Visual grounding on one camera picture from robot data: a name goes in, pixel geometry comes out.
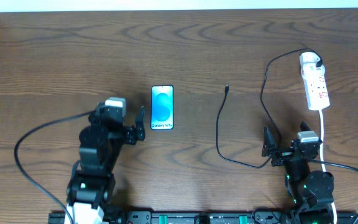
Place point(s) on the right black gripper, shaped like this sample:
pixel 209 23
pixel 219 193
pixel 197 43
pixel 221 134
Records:
pixel 286 154

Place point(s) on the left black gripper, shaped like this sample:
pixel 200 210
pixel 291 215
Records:
pixel 129 134

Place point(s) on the blue Galaxy smartphone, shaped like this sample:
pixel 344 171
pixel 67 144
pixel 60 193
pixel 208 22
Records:
pixel 162 104

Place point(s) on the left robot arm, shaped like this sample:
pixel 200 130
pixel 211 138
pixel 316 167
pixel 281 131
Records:
pixel 92 181

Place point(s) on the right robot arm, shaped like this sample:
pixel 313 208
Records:
pixel 311 190

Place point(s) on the white USB charger plug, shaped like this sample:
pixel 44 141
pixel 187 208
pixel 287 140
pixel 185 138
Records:
pixel 310 70

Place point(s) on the white power strip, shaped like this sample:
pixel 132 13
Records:
pixel 316 90

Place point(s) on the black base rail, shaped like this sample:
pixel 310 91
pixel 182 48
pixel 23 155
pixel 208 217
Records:
pixel 147 217

